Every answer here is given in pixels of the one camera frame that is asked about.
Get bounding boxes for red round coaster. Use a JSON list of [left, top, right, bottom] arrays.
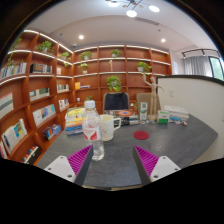
[[133, 131, 149, 140]]

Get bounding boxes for orange wooden bookshelf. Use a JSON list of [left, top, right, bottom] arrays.
[[0, 29, 172, 162]]

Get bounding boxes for potted green plant centre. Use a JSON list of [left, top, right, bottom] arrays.
[[106, 76, 122, 92]]

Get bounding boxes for green white carton box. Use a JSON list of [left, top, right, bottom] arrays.
[[139, 102, 148, 120]]

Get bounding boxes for book with orange disc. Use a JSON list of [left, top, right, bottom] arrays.
[[115, 110, 138, 119]]

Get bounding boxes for grey window curtain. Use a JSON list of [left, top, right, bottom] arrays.
[[183, 56, 212, 77]]

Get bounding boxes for clear plastic water bottle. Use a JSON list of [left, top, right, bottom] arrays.
[[82, 100, 104, 161]]

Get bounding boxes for white tissue box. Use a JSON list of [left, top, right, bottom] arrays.
[[164, 105, 189, 121]]

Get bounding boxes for black office chair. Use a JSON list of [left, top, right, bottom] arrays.
[[103, 92, 130, 111]]

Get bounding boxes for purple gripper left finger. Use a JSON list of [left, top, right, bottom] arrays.
[[45, 145, 93, 186]]

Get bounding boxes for brown cardboard box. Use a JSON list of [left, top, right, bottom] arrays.
[[136, 93, 161, 114]]

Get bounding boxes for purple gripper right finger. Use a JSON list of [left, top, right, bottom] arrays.
[[133, 145, 180, 185]]

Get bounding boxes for green white small box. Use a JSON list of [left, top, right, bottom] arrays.
[[157, 110, 170, 124]]

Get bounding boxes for wooden artist mannequin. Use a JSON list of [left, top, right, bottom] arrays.
[[143, 74, 164, 121]]

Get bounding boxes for ceiling lamp with bulbs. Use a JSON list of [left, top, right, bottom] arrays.
[[105, 0, 160, 18]]

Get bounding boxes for white ceramic mug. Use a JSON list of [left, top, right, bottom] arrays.
[[100, 114, 121, 141]]

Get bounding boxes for stack of colourful books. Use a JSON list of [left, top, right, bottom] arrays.
[[65, 107, 85, 135]]

